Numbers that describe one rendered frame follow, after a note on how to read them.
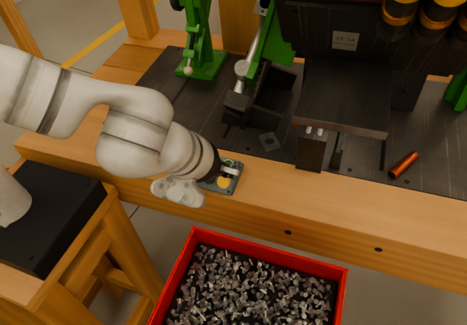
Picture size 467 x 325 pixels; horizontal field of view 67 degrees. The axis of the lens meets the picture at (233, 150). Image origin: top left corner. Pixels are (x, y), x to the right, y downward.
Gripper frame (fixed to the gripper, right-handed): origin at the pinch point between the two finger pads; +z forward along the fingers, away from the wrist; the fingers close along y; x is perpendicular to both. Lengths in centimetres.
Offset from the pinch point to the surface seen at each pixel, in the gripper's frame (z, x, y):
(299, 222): 13.6, 5.6, -16.4
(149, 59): 37, -32, 50
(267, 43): 3.0, -28.9, -1.2
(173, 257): 94, 42, 43
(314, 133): 10.4, -13.6, -14.9
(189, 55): 23.7, -31.2, 27.7
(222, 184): 8.8, 2.5, 1.3
